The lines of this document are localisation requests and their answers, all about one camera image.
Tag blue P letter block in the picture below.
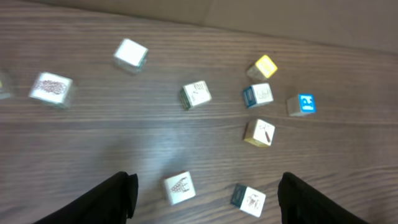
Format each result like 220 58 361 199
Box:
287 93 317 116

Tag white picture block centre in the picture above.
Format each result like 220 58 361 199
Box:
180 80 212 110

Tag yellow top block left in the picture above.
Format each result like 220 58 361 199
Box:
0 72 13 100

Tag white picture block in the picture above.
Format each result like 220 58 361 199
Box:
243 83 274 108
180 80 212 110
230 184 266 218

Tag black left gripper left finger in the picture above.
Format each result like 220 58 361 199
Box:
35 172 139 224

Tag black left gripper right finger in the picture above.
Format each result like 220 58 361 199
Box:
277 172 368 224

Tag white butterfly block top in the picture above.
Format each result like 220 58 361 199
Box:
113 39 149 73

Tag green B picture block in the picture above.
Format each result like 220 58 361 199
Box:
29 72 75 108

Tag yellow top block right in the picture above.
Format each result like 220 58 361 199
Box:
246 55 278 81

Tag white picture block lower right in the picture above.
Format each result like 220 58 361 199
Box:
230 184 266 218

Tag green edged picture block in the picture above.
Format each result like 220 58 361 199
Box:
163 171 196 205

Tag yellow block red picture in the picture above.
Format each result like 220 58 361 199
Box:
243 119 275 147

